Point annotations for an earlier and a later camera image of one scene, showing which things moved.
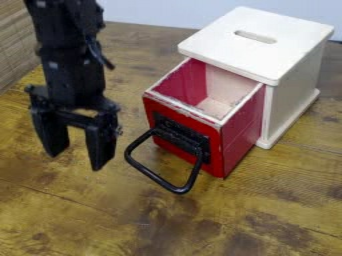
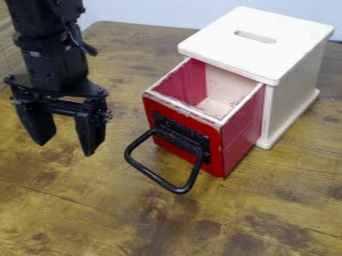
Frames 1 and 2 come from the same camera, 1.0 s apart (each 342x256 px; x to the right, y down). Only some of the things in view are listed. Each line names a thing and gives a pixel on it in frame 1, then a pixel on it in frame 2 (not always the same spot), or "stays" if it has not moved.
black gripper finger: [52, 130] to [38, 117]
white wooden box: [275, 49] stays
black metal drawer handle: [182, 135] stays
